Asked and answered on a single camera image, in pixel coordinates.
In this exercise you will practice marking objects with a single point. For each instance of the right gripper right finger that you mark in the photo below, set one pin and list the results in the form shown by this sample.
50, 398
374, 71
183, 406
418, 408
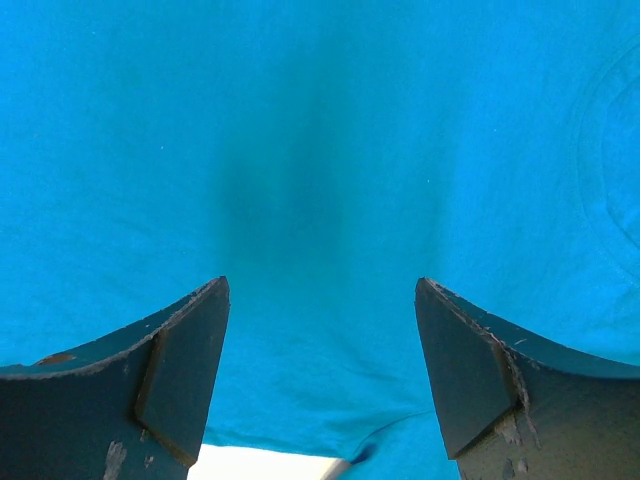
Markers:
512, 404

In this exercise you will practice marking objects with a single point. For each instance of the blue t shirt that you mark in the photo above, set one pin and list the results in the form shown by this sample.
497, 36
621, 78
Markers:
322, 156

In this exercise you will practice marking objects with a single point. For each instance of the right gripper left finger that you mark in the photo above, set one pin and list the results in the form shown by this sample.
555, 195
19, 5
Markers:
132, 404

